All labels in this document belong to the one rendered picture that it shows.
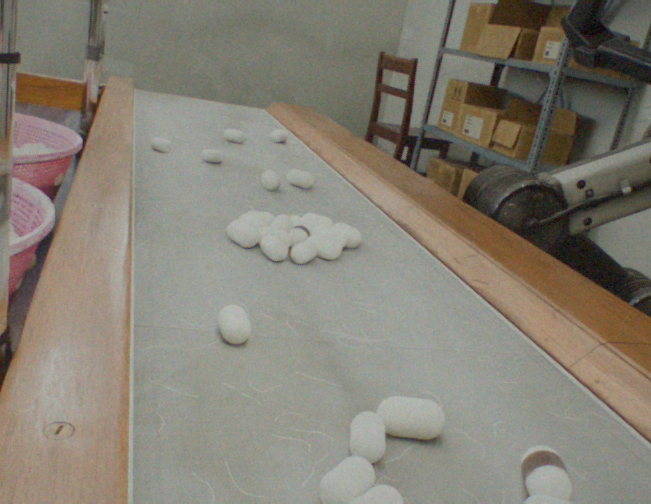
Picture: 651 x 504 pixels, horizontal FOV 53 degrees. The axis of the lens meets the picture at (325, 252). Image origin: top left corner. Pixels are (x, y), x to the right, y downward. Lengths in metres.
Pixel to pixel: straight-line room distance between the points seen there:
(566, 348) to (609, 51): 1.23
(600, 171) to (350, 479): 0.80
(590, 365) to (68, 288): 0.35
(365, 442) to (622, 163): 0.79
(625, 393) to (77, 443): 0.34
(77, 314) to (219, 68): 4.78
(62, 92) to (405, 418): 1.34
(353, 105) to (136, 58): 1.71
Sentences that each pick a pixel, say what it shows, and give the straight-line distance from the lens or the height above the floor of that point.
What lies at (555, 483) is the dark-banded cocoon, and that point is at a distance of 0.34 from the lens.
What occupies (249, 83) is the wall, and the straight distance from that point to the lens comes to 5.18.
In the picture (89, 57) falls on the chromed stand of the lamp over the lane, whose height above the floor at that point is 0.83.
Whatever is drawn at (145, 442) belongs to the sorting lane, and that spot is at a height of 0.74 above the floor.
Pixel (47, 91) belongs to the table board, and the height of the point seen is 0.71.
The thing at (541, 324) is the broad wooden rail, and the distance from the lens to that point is 0.55.
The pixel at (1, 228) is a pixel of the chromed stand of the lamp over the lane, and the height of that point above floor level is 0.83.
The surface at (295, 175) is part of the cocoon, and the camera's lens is 0.86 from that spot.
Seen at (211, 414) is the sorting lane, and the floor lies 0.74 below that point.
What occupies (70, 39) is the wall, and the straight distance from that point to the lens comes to 5.06.
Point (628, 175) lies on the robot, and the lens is 1.06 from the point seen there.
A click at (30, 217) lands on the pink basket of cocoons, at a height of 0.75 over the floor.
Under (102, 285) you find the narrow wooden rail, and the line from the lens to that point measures 0.42.
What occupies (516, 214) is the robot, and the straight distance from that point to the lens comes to 0.98.
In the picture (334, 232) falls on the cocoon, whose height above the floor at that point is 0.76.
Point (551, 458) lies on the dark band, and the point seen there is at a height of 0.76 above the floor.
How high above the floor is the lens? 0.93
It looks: 18 degrees down
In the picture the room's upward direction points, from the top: 11 degrees clockwise
